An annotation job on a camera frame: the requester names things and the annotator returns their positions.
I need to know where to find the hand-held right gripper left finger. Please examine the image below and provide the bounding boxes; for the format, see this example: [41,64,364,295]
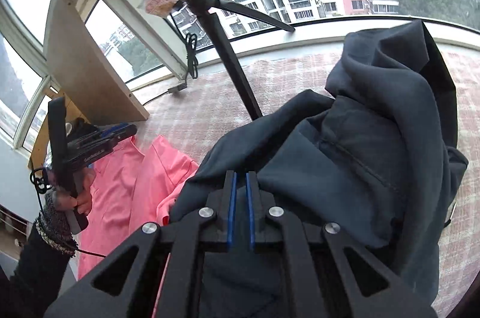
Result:
[43,171,238,318]

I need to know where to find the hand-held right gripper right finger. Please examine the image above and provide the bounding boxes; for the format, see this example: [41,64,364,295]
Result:
[246,171,437,318]

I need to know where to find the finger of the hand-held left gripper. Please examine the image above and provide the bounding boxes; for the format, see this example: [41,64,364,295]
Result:
[95,124,138,141]
[80,138,118,166]

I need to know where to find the pink shirt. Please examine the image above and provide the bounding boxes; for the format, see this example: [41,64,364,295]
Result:
[77,134,200,318]

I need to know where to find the dark grey pants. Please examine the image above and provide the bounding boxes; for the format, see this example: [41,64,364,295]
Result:
[169,20,470,318]

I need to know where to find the person's left forearm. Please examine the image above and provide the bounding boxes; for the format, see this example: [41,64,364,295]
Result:
[0,191,80,318]

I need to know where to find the person's left hand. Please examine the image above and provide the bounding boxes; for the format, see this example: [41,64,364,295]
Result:
[52,117,98,218]

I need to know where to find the light wooden panel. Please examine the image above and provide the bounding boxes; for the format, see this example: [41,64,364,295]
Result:
[28,0,151,169]

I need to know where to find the black tripod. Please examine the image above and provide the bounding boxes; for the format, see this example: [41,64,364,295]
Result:
[165,0,297,121]

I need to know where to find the left hand-held gripper cable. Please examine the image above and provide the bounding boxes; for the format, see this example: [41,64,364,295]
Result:
[29,167,108,259]

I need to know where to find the black tripod cable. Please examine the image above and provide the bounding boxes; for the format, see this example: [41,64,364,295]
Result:
[170,3,200,82]

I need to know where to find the white window frame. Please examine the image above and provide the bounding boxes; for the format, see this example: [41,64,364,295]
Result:
[0,0,480,154]

